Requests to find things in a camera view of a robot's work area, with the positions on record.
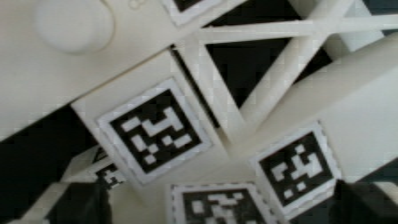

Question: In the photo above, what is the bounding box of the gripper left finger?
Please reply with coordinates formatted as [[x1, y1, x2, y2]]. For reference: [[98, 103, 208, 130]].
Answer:
[[11, 181, 114, 224]]

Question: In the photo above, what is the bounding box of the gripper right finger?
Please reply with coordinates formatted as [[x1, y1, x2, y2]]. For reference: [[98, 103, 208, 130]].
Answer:
[[331, 180, 398, 224]]

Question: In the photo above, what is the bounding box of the white chair leg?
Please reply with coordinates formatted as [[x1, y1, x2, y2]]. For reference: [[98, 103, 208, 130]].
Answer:
[[61, 145, 126, 190]]

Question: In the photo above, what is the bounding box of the white tagged cube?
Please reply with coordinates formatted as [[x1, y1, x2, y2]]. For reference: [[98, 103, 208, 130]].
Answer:
[[167, 182, 281, 224]]

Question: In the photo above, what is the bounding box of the white chair back frame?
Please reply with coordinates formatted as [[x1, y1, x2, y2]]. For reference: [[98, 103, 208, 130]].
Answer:
[[0, 0, 398, 224]]

